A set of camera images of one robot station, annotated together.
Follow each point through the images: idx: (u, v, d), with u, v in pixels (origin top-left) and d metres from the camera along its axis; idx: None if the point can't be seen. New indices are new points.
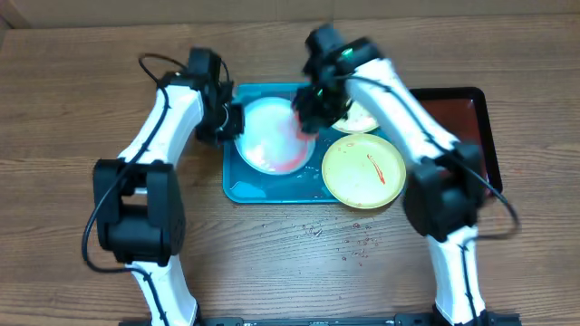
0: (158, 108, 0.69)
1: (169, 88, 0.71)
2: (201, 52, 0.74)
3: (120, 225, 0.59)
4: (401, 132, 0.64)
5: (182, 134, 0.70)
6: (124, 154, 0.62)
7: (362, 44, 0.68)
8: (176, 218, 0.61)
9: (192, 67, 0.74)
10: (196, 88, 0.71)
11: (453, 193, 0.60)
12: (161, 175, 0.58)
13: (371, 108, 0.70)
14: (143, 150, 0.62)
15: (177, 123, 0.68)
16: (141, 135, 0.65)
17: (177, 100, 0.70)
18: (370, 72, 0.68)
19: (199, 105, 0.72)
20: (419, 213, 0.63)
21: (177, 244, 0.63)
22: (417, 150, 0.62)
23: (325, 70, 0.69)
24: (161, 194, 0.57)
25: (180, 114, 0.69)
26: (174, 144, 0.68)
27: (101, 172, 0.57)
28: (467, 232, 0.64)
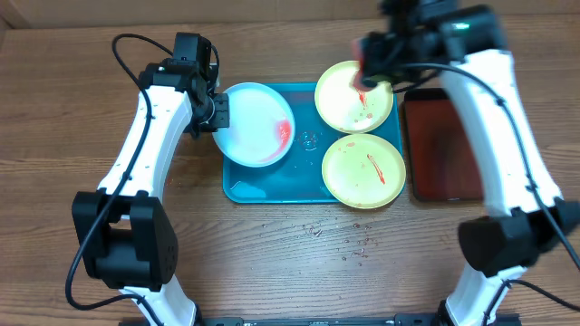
0: (138, 119, 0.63)
1: (153, 87, 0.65)
2: (188, 41, 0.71)
3: (108, 257, 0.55)
4: (494, 152, 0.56)
5: (169, 145, 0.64)
6: (104, 184, 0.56)
7: (479, 14, 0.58)
8: (166, 246, 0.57)
9: (180, 55, 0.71)
10: (181, 90, 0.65)
11: (532, 244, 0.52)
12: (146, 211, 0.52)
13: (464, 109, 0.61)
14: (126, 179, 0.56)
15: (163, 139, 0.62)
16: (123, 158, 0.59)
17: (159, 109, 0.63)
18: (480, 68, 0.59)
19: (186, 106, 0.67)
20: (477, 244, 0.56)
21: (170, 271, 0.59)
22: (511, 196, 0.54)
23: (426, 37, 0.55)
24: (146, 231, 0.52)
25: (165, 125, 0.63)
26: (160, 162, 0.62)
27: (78, 209, 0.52)
28: (518, 272, 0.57)
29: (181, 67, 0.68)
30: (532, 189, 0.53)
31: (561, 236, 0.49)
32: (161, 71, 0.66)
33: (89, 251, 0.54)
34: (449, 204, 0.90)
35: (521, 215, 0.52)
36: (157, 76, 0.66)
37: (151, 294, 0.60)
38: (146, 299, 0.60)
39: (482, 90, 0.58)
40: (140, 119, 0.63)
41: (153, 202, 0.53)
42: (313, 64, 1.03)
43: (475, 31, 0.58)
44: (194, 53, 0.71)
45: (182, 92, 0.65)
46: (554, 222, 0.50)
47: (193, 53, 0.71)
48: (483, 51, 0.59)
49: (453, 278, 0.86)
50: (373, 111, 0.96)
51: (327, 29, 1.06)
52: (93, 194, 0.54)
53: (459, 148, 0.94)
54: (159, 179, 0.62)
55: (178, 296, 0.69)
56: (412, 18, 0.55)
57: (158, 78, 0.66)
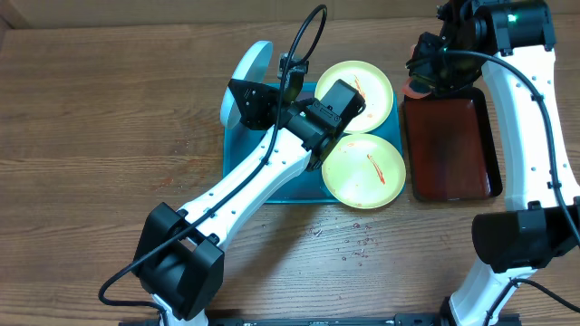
0: (253, 159, 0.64)
1: (284, 130, 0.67)
2: (347, 89, 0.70)
3: (153, 270, 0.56)
4: (524, 146, 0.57)
5: (261, 196, 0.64)
6: (188, 207, 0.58)
7: (536, 8, 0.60)
8: (208, 290, 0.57)
9: (327, 102, 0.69)
10: (308, 148, 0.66)
11: (546, 242, 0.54)
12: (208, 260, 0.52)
13: (499, 101, 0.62)
14: (208, 215, 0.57)
15: (266, 184, 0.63)
16: (218, 189, 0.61)
17: (276, 157, 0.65)
18: (524, 60, 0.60)
19: (302, 164, 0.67)
20: (492, 240, 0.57)
21: (200, 307, 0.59)
22: (533, 194, 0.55)
23: (476, 24, 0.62)
24: (197, 270, 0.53)
25: (271, 175, 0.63)
26: (247, 211, 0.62)
27: (159, 217, 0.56)
28: (526, 271, 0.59)
29: (323, 121, 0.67)
30: (555, 186, 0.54)
31: (577, 236, 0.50)
32: (302, 116, 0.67)
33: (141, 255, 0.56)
34: (449, 205, 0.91)
35: (539, 209, 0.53)
36: (294, 119, 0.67)
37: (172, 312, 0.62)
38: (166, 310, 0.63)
39: (520, 83, 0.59)
40: (254, 159, 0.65)
41: (217, 253, 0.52)
42: (313, 64, 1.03)
43: (526, 24, 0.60)
44: (342, 109, 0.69)
45: (307, 149, 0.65)
46: (572, 224, 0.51)
47: (343, 107, 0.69)
48: (531, 44, 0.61)
49: (452, 278, 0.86)
50: (373, 112, 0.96)
51: (327, 29, 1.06)
52: (174, 213, 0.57)
53: (459, 148, 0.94)
54: (236, 228, 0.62)
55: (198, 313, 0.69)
56: (463, 9, 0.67)
57: (294, 122, 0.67)
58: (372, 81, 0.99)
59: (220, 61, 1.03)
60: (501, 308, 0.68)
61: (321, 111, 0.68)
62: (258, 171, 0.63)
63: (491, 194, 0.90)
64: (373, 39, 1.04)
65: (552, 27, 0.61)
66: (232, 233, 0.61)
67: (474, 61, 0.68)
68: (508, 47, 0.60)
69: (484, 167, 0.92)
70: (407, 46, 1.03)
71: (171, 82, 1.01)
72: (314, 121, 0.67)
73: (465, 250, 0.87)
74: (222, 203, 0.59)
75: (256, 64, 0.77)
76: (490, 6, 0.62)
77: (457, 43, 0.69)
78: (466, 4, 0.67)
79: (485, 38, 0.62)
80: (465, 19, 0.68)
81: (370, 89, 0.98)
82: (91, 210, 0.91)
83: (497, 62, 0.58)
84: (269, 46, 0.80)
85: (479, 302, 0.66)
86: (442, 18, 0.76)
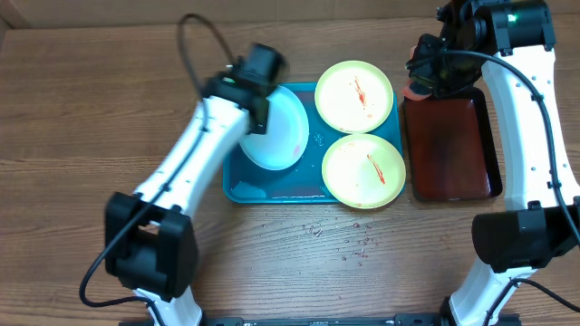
0: (192, 131, 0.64)
1: (213, 99, 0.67)
2: (263, 51, 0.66)
3: (129, 260, 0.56)
4: (524, 146, 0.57)
5: (210, 166, 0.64)
6: (141, 189, 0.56)
7: (536, 9, 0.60)
8: (186, 262, 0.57)
9: (248, 66, 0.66)
10: (243, 107, 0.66)
11: (546, 242, 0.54)
12: (177, 228, 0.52)
13: (499, 101, 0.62)
14: (163, 190, 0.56)
15: (214, 148, 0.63)
16: (167, 167, 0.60)
17: (215, 123, 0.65)
18: (524, 61, 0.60)
19: (241, 126, 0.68)
20: (492, 238, 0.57)
21: (184, 282, 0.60)
22: (534, 194, 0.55)
23: (475, 25, 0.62)
24: (169, 244, 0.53)
25: (215, 141, 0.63)
26: (201, 179, 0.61)
27: (113, 209, 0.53)
28: (526, 271, 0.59)
29: (249, 83, 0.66)
30: (554, 186, 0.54)
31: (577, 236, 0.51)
32: (228, 83, 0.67)
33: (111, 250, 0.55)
34: (449, 204, 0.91)
35: (538, 209, 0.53)
36: (221, 86, 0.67)
37: (160, 302, 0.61)
38: (156, 302, 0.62)
39: (520, 83, 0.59)
40: (194, 131, 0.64)
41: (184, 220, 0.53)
42: (313, 64, 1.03)
43: (526, 25, 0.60)
44: (265, 70, 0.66)
45: (241, 110, 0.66)
46: (573, 224, 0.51)
47: (265, 69, 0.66)
48: (531, 45, 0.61)
49: (452, 278, 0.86)
50: (373, 112, 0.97)
51: (327, 29, 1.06)
52: (128, 196, 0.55)
53: (459, 148, 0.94)
54: (194, 199, 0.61)
55: (187, 302, 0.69)
56: (463, 10, 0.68)
57: (221, 88, 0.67)
58: (372, 81, 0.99)
59: (220, 62, 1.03)
60: (501, 308, 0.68)
61: (246, 73, 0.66)
62: (201, 141, 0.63)
63: (491, 194, 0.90)
64: (373, 39, 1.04)
65: (552, 28, 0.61)
66: (192, 201, 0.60)
67: (474, 62, 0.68)
68: (508, 47, 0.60)
69: (484, 167, 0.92)
70: (406, 46, 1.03)
71: (171, 82, 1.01)
72: (241, 86, 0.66)
73: (464, 250, 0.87)
74: (174, 176, 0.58)
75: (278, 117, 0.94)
76: (490, 6, 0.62)
77: (457, 43, 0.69)
78: (466, 5, 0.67)
79: (486, 37, 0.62)
80: (465, 20, 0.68)
81: (371, 90, 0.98)
82: (91, 210, 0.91)
83: (496, 62, 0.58)
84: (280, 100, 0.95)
85: (479, 302, 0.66)
86: (442, 20, 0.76)
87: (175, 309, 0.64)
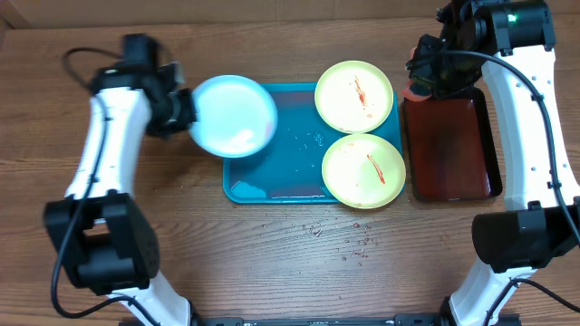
0: (96, 124, 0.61)
1: (105, 91, 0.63)
2: (134, 41, 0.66)
3: (89, 263, 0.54)
4: (524, 145, 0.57)
5: (131, 144, 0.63)
6: (72, 190, 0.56)
7: (536, 9, 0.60)
8: (146, 241, 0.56)
9: (130, 57, 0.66)
10: (136, 87, 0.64)
11: (544, 242, 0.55)
12: (120, 208, 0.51)
13: (498, 101, 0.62)
14: (92, 183, 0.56)
15: (125, 131, 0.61)
16: (87, 162, 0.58)
17: (116, 110, 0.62)
18: (525, 60, 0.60)
19: (144, 103, 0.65)
20: (491, 238, 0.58)
21: (155, 265, 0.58)
22: (534, 195, 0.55)
23: (476, 25, 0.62)
24: (121, 229, 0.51)
25: (122, 126, 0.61)
26: (125, 159, 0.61)
27: (50, 220, 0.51)
28: (526, 271, 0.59)
29: (131, 68, 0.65)
30: (554, 186, 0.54)
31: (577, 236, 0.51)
32: (111, 73, 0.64)
33: (70, 259, 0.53)
34: (449, 204, 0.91)
35: (538, 209, 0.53)
36: (107, 78, 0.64)
37: (141, 294, 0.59)
38: (137, 299, 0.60)
39: (520, 82, 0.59)
40: (97, 124, 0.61)
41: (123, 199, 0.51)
42: (313, 64, 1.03)
43: (526, 25, 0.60)
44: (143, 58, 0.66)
45: (136, 90, 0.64)
46: (573, 224, 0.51)
47: (143, 55, 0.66)
48: (531, 45, 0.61)
49: (452, 278, 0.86)
50: (373, 112, 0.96)
51: (327, 29, 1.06)
52: (61, 202, 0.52)
53: (459, 148, 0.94)
54: (128, 177, 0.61)
55: (169, 295, 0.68)
56: (463, 10, 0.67)
57: (108, 80, 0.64)
58: (372, 81, 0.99)
59: (220, 62, 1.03)
60: (501, 308, 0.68)
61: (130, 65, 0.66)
62: (108, 130, 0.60)
63: (491, 194, 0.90)
64: (373, 39, 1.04)
65: (552, 28, 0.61)
66: (126, 182, 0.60)
67: (474, 62, 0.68)
68: (508, 47, 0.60)
69: (484, 167, 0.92)
70: (406, 46, 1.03)
71: None
72: (126, 72, 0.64)
73: (464, 250, 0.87)
74: (97, 165, 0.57)
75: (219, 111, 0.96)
76: (490, 6, 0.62)
77: (458, 43, 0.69)
78: (466, 5, 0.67)
79: (486, 37, 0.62)
80: (465, 19, 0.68)
81: (371, 90, 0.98)
82: None
83: (496, 62, 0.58)
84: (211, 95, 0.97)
85: (479, 302, 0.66)
86: (442, 21, 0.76)
87: (158, 300, 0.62)
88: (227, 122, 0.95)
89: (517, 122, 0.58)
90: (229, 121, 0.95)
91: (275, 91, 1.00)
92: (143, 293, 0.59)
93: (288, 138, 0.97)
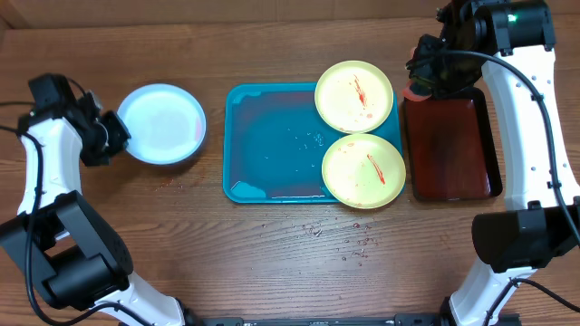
0: (30, 151, 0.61)
1: (33, 129, 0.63)
2: (42, 81, 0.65)
3: (60, 276, 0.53)
4: (524, 146, 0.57)
5: (72, 159, 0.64)
6: (23, 207, 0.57)
7: (536, 9, 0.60)
8: (112, 240, 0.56)
9: (42, 98, 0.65)
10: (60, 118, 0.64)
11: (545, 242, 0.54)
12: (70, 205, 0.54)
13: (498, 101, 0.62)
14: (41, 194, 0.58)
15: (61, 151, 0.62)
16: (29, 182, 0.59)
17: (48, 139, 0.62)
18: (526, 60, 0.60)
19: (72, 129, 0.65)
20: (491, 239, 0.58)
21: (130, 264, 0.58)
22: (534, 195, 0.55)
23: (476, 25, 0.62)
24: (82, 224, 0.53)
25: (57, 146, 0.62)
26: (67, 171, 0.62)
27: (8, 238, 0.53)
28: (526, 271, 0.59)
29: (49, 109, 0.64)
30: (554, 186, 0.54)
31: (577, 236, 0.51)
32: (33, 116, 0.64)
33: (39, 275, 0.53)
34: (449, 204, 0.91)
35: (538, 209, 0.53)
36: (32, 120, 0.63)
37: (126, 297, 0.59)
38: (122, 303, 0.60)
39: (521, 82, 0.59)
40: (30, 151, 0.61)
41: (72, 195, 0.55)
42: (313, 64, 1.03)
43: (526, 25, 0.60)
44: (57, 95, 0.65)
45: (61, 119, 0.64)
46: (572, 224, 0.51)
47: (57, 92, 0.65)
48: (531, 44, 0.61)
49: (452, 278, 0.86)
50: (373, 111, 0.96)
51: (327, 29, 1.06)
52: (14, 220, 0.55)
53: (459, 148, 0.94)
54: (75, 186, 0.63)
55: (156, 295, 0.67)
56: (463, 10, 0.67)
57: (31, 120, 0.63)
58: (372, 81, 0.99)
59: (220, 62, 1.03)
60: (501, 308, 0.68)
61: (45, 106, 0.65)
62: (43, 155, 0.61)
63: (491, 193, 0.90)
64: (373, 39, 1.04)
65: (552, 28, 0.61)
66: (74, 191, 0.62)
67: (474, 62, 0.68)
68: (508, 47, 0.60)
69: (484, 168, 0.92)
70: (406, 46, 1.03)
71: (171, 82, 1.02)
72: (47, 113, 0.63)
73: (465, 249, 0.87)
74: (42, 179, 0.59)
75: (150, 125, 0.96)
76: (490, 6, 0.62)
77: (458, 43, 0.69)
78: (466, 5, 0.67)
79: (486, 37, 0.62)
80: (465, 19, 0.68)
81: (370, 90, 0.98)
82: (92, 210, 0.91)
83: (496, 62, 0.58)
84: (136, 111, 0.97)
85: (479, 302, 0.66)
86: (442, 22, 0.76)
87: (143, 301, 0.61)
88: (156, 129, 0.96)
89: (517, 121, 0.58)
90: (162, 131, 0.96)
91: (275, 91, 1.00)
92: (127, 295, 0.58)
93: (288, 137, 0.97)
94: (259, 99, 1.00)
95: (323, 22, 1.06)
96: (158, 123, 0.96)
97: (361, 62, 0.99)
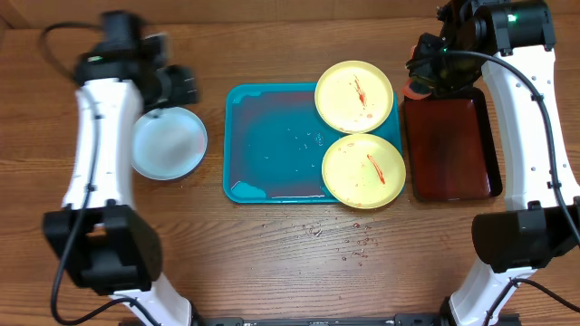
0: (87, 123, 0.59)
1: (91, 82, 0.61)
2: (112, 20, 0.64)
3: (91, 267, 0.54)
4: (524, 145, 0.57)
5: (129, 141, 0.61)
6: (69, 199, 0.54)
7: (535, 9, 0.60)
8: (149, 245, 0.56)
9: (111, 39, 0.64)
10: (123, 73, 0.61)
11: (545, 242, 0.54)
12: (120, 219, 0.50)
13: (498, 101, 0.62)
14: (91, 191, 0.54)
15: (119, 129, 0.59)
16: (82, 167, 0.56)
17: (104, 106, 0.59)
18: (525, 60, 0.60)
19: (134, 94, 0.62)
20: (492, 238, 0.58)
21: (156, 267, 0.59)
22: (533, 196, 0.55)
23: (475, 25, 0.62)
24: (127, 240, 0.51)
25: (115, 122, 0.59)
26: (122, 156, 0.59)
27: (51, 233, 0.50)
28: (526, 271, 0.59)
29: (116, 52, 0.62)
30: (555, 186, 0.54)
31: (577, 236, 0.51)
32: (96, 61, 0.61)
33: (72, 266, 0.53)
34: (449, 205, 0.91)
35: (538, 209, 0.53)
36: (91, 68, 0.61)
37: (143, 295, 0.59)
38: (139, 301, 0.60)
39: (520, 82, 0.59)
40: (88, 124, 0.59)
41: (122, 213, 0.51)
42: (313, 64, 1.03)
43: (526, 25, 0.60)
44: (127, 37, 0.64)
45: (123, 82, 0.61)
46: (572, 223, 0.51)
47: (125, 33, 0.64)
48: (531, 44, 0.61)
49: (453, 278, 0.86)
50: (373, 111, 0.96)
51: (327, 29, 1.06)
52: (62, 213, 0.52)
53: (459, 148, 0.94)
54: (126, 178, 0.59)
55: (170, 294, 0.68)
56: (463, 10, 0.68)
57: (90, 70, 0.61)
58: (372, 81, 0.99)
59: (220, 62, 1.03)
60: (501, 308, 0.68)
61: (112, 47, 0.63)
62: (101, 129, 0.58)
63: (491, 194, 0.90)
64: (373, 39, 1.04)
65: (552, 28, 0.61)
66: (125, 184, 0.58)
67: (474, 62, 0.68)
68: (508, 47, 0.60)
69: (483, 168, 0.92)
70: (406, 46, 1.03)
71: None
72: (112, 56, 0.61)
73: (465, 249, 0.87)
74: (93, 172, 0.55)
75: (154, 139, 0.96)
76: (490, 6, 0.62)
77: (458, 43, 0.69)
78: (466, 5, 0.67)
79: (486, 38, 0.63)
80: (465, 19, 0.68)
81: (371, 89, 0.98)
82: None
83: (496, 62, 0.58)
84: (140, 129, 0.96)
85: (479, 302, 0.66)
86: (442, 20, 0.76)
87: (159, 302, 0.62)
88: (161, 139, 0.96)
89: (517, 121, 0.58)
90: (166, 144, 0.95)
91: (275, 91, 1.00)
92: (146, 295, 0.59)
93: (288, 138, 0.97)
94: (259, 99, 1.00)
95: (317, 21, 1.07)
96: (160, 138, 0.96)
97: (361, 62, 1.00)
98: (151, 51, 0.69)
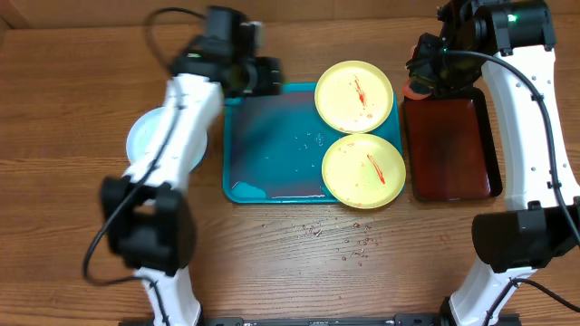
0: (169, 109, 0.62)
1: (183, 74, 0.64)
2: (217, 14, 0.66)
3: (130, 238, 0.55)
4: (524, 146, 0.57)
5: (196, 139, 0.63)
6: (131, 169, 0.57)
7: (535, 9, 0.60)
8: (188, 233, 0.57)
9: (210, 33, 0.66)
10: (214, 74, 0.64)
11: (545, 242, 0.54)
12: (173, 197, 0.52)
13: (498, 101, 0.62)
14: (153, 168, 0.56)
15: (194, 124, 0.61)
16: (151, 146, 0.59)
17: (190, 99, 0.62)
18: (524, 61, 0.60)
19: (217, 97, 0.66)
20: (491, 239, 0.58)
21: (185, 256, 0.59)
22: (532, 196, 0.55)
23: (476, 25, 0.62)
24: (171, 220, 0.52)
25: (196, 115, 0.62)
26: (188, 153, 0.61)
27: (108, 192, 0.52)
28: (526, 271, 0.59)
29: (214, 52, 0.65)
30: (554, 186, 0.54)
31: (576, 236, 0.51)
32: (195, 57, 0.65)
33: (111, 232, 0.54)
34: (449, 205, 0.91)
35: (538, 210, 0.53)
36: (188, 63, 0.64)
37: (165, 281, 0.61)
38: (158, 284, 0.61)
39: (520, 82, 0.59)
40: (170, 110, 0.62)
41: (176, 195, 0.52)
42: (313, 64, 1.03)
43: (526, 25, 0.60)
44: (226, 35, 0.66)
45: (213, 83, 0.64)
46: (571, 223, 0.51)
47: (225, 32, 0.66)
48: (531, 45, 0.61)
49: (453, 278, 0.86)
50: (373, 112, 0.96)
51: (327, 29, 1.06)
52: (122, 178, 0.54)
53: (459, 148, 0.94)
54: (186, 171, 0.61)
55: (188, 290, 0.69)
56: (463, 10, 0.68)
57: (188, 63, 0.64)
58: (372, 81, 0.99)
59: None
60: (501, 308, 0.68)
61: (210, 42, 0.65)
62: (180, 119, 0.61)
63: (491, 193, 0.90)
64: (373, 39, 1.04)
65: (552, 28, 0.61)
66: (184, 177, 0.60)
67: (474, 62, 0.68)
68: (508, 47, 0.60)
69: (484, 168, 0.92)
70: (407, 46, 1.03)
71: None
72: (210, 55, 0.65)
73: (465, 249, 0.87)
74: (161, 153, 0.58)
75: None
76: (490, 6, 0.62)
77: (458, 43, 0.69)
78: (466, 5, 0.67)
79: (486, 38, 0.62)
80: (465, 19, 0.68)
81: (371, 90, 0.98)
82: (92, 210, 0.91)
83: (496, 62, 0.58)
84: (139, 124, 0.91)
85: (479, 302, 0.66)
86: (443, 20, 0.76)
87: (176, 292, 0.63)
88: None
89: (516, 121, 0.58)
90: None
91: None
92: (167, 280, 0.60)
93: (288, 137, 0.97)
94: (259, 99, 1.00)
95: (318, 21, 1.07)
96: None
97: (361, 62, 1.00)
98: (246, 43, 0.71)
